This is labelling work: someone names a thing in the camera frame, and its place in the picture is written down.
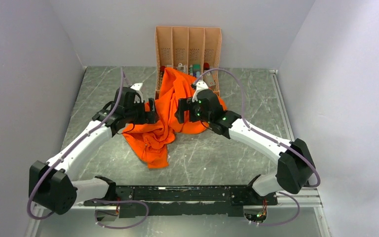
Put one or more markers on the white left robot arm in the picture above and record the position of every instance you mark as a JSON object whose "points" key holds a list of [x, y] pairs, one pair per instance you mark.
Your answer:
{"points": [[54, 185]]}

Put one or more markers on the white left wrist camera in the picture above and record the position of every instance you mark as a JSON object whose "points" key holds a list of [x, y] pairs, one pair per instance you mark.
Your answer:
{"points": [[137, 87]]}

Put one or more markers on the orange jacket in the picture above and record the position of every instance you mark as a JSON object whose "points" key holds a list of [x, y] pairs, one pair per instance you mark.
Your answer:
{"points": [[149, 141]]}

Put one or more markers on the grey rectangular box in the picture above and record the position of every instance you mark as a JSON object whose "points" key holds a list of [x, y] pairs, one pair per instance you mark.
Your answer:
{"points": [[209, 80]]}

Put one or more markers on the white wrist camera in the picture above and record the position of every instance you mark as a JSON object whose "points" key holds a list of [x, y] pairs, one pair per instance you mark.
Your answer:
{"points": [[137, 87], [199, 86]]}

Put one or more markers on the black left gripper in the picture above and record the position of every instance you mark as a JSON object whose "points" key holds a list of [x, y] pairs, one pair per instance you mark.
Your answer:
{"points": [[147, 117]]}

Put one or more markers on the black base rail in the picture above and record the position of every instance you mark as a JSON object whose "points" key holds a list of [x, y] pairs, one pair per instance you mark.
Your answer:
{"points": [[230, 200]]}

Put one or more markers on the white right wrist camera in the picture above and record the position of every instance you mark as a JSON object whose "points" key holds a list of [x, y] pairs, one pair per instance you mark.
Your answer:
{"points": [[199, 86]]}

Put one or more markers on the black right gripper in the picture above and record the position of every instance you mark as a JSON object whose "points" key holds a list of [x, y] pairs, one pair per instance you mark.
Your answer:
{"points": [[184, 104]]}

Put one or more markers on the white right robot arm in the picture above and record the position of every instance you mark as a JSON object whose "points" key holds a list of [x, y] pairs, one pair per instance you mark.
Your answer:
{"points": [[293, 159]]}

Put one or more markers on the tan perforated organizer rack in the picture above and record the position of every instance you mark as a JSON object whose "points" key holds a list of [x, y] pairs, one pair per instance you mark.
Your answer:
{"points": [[187, 49]]}

